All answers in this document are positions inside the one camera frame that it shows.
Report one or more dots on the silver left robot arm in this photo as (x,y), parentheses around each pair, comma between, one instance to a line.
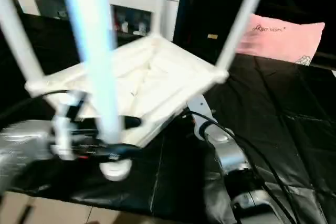
(26,145)

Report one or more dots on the small yellow label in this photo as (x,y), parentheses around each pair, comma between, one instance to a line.
(212,36)

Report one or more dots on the black work mat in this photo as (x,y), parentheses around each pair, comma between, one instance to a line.
(294,119)

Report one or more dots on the pink pillow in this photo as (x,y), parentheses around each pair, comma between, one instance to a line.
(283,38)

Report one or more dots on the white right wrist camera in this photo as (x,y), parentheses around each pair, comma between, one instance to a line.
(202,109)

